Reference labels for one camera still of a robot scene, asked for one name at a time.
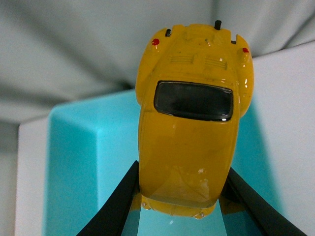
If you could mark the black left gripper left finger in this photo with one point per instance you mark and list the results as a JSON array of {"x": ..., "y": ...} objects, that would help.
[{"x": 120, "y": 214}]

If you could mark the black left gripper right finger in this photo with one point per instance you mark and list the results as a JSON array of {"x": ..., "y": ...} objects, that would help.
[{"x": 246, "y": 213}]

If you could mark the yellow beetle toy car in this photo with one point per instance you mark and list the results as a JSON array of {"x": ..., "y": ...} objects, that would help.
[{"x": 194, "y": 84}]

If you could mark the turquoise plastic bin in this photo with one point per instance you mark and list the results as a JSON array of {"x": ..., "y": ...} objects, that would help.
[{"x": 93, "y": 143}]

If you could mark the grey pleated curtain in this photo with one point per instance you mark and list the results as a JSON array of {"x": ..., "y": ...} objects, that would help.
[{"x": 54, "y": 51}]

